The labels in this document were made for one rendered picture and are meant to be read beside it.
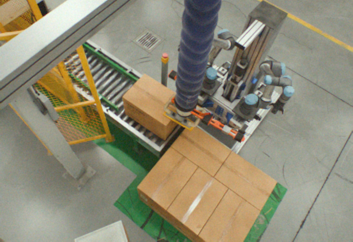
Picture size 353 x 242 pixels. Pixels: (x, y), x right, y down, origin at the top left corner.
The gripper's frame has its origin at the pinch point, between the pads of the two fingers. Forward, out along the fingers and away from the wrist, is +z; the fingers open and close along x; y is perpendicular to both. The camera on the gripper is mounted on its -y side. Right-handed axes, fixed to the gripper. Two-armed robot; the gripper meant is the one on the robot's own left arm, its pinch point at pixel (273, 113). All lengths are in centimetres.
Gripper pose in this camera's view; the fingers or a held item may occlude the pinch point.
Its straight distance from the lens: 274.2
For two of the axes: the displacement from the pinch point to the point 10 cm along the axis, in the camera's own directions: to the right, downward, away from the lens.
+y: 6.2, -6.7, 4.2
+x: -7.8, -5.6, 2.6
